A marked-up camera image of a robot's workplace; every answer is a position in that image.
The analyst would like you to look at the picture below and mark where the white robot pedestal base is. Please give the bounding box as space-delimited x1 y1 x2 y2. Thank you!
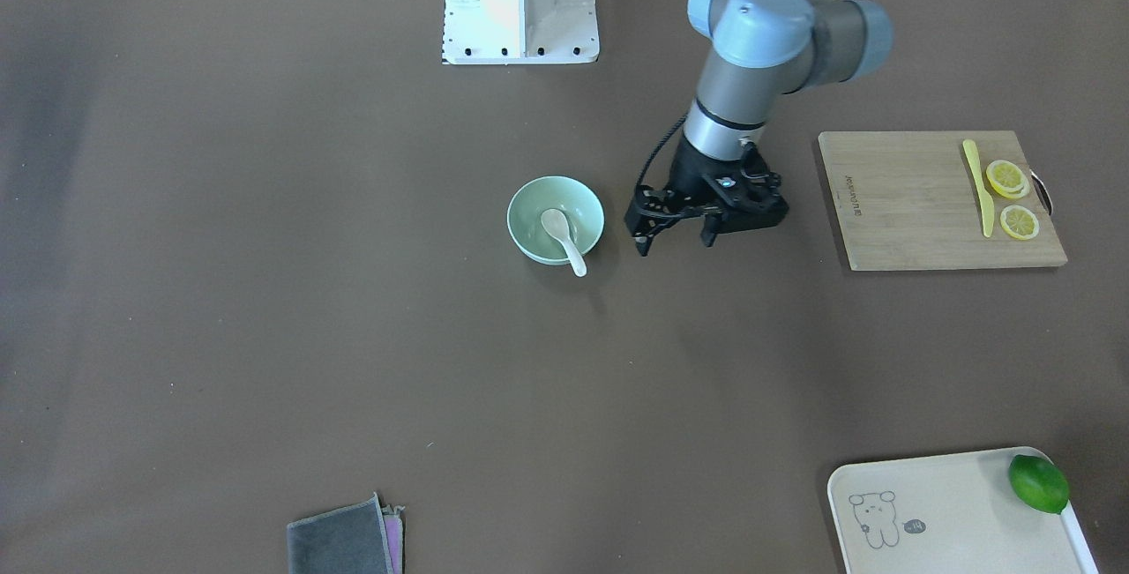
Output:
441 0 601 66

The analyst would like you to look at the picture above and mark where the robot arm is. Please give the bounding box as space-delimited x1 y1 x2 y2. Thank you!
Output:
624 0 893 256

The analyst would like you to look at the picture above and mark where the upper lemon slice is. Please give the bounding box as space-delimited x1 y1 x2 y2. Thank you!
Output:
984 160 1031 200

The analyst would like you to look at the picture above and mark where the green lime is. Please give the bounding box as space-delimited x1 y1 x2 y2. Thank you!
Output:
1007 454 1070 515

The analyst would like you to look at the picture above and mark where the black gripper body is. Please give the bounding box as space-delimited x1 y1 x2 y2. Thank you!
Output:
624 133 789 240

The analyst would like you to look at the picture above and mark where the lemon slice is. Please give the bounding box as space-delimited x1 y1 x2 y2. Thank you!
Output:
999 205 1041 241
984 160 1031 200

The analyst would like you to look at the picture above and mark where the light green bowl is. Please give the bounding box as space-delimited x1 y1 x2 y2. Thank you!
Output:
505 175 605 276

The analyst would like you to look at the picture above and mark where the yellow plastic knife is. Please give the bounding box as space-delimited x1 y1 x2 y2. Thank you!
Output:
962 138 996 240

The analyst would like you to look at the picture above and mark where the cream rabbit tray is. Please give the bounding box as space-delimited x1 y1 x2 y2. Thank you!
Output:
826 446 1097 573

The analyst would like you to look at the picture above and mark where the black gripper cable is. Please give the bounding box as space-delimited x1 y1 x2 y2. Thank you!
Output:
634 112 689 205

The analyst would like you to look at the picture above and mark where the lower lemon slice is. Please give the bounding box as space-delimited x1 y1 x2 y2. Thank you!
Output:
999 205 1041 241

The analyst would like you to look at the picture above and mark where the bamboo cutting board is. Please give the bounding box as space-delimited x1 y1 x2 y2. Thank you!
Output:
819 130 1067 272

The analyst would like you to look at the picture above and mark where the white ceramic spoon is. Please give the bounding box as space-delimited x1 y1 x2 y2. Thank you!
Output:
540 208 587 277

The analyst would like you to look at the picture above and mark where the grey folded cloth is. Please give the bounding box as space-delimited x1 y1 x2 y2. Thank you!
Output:
287 492 406 573

